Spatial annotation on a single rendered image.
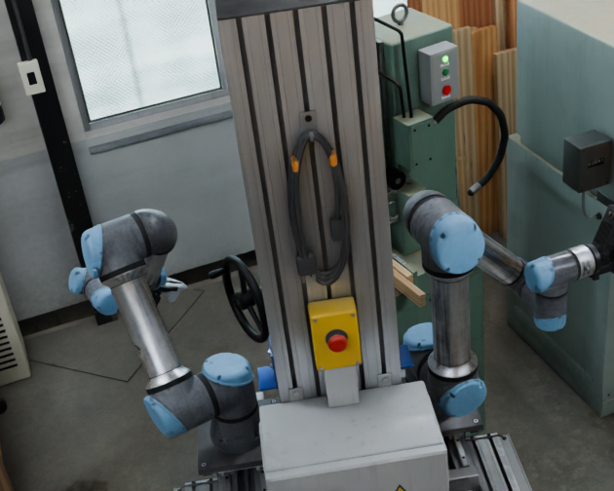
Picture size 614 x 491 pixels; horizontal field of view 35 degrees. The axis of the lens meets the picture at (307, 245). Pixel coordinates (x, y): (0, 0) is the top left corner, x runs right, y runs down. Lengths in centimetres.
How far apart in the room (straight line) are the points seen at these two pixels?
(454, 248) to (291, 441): 52
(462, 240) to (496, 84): 234
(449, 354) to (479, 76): 229
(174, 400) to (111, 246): 39
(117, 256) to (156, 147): 190
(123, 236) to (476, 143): 240
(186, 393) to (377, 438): 63
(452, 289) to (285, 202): 56
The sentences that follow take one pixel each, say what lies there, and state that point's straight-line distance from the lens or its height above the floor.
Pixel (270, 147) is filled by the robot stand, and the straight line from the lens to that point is 164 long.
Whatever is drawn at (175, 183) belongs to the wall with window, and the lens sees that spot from 426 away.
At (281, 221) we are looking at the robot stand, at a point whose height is 165.
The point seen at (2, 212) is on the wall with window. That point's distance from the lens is 418.
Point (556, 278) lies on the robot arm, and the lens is 226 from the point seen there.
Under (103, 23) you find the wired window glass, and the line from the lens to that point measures 403.
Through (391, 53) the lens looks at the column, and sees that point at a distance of 278.
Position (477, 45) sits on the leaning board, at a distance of 427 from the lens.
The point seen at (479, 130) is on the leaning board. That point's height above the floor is 55.
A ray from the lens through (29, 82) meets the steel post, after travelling 386.
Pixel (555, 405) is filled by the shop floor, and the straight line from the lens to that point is 374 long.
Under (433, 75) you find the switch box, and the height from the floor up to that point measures 142.
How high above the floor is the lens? 252
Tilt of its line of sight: 32 degrees down
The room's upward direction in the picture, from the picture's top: 8 degrees counter-clockwise
